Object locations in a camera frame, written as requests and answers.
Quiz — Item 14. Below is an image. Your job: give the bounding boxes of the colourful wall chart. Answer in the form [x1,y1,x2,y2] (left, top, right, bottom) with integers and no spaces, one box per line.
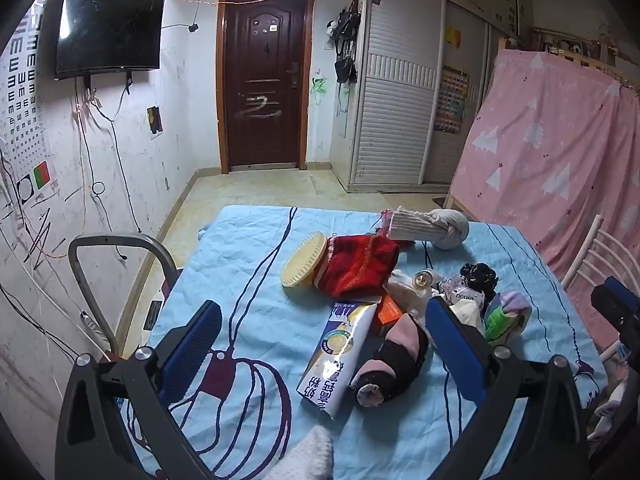
[434,65,471,135]

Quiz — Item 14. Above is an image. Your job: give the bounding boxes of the white metal chair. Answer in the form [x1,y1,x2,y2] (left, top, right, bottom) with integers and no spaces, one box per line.
[560,215,640,366]

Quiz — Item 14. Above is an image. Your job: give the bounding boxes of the eye chart poster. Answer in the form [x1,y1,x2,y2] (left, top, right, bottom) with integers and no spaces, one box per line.
[0,0,63,221]

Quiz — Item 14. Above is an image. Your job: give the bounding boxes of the black wall television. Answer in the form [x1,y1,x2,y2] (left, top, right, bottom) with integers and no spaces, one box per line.
[55,0,166,81]

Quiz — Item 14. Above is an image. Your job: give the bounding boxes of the white power strip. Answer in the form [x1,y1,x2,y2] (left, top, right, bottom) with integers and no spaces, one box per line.
[80,310,108,336]

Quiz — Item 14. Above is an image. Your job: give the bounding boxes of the white fluffy cloth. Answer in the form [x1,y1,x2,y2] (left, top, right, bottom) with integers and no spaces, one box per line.
[260,425,335,480]

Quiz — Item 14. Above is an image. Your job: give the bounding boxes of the green and purple sock bundle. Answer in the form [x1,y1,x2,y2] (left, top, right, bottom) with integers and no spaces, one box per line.
[492,290,532,346]

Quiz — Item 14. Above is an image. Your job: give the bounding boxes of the white crumpled tissue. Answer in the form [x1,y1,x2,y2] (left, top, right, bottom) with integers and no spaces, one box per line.
[385,269,436,326]

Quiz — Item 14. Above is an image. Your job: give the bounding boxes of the white blue carton packet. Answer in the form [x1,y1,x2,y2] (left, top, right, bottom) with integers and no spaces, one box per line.
[296,301,383,421]

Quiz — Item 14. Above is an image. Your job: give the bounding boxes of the green packet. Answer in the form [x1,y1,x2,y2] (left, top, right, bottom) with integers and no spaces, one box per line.
[484,305,508,341]

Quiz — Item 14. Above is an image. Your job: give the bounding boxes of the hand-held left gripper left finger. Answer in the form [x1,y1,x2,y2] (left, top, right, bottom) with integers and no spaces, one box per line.
[55,300,223,480]

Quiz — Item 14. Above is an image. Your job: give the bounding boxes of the cream oval bristle brush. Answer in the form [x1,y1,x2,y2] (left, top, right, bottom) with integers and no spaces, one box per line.
[280,232,328,288]

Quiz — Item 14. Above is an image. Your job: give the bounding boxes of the blue printed tablecloth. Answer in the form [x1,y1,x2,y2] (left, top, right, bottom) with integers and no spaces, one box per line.
[117,205,608,480]

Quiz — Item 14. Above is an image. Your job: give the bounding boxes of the orange small box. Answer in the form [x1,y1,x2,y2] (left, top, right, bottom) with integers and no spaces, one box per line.
[372,294,405,336]

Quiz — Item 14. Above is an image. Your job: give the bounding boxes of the cream knit sock bundle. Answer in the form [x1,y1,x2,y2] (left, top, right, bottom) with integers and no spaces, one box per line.
[387,206,470,251]

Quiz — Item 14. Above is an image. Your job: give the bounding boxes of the black cloth scrunchie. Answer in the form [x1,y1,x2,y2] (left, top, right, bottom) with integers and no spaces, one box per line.
[459,261,501,293]

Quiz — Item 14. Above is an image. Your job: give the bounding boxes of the red white plastic bag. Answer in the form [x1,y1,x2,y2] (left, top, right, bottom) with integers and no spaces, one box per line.
[372,209,416,250]

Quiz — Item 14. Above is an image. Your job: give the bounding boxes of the dark brown door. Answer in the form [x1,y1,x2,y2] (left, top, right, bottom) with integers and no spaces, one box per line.
[217,0,317,173]

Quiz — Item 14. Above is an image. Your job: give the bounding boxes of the red knit cloth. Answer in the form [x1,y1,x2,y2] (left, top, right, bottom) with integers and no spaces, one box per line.
[314,234,401,298]

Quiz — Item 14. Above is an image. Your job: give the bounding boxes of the pink black sock roll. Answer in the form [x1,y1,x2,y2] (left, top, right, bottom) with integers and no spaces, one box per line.
[350,312,431,407]

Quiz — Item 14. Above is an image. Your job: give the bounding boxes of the white slatted wardrobe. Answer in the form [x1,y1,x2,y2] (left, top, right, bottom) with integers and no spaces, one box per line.
[345,0,501,193]

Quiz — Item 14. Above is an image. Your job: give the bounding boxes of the white printed packet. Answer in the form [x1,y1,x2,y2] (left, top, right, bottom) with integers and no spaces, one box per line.
[440,280,488,311]

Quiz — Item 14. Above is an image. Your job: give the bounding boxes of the white pink cloth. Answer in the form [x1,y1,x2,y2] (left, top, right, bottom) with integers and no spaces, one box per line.
[587,340,636,441]

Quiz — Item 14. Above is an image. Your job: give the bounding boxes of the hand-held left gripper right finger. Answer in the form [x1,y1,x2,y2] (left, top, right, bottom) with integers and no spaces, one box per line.
[425,296,591,480]

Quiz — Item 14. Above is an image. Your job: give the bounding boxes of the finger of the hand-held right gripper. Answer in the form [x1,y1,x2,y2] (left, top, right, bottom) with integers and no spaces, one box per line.
[591,276,640,356]

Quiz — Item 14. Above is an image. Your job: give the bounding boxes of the pink tree print sheet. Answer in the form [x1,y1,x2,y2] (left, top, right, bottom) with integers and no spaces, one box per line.
[447,47,640,331]

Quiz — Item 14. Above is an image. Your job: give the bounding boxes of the black hanging bags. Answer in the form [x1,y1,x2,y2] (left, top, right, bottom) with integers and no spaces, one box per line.
[327,0,362,86]

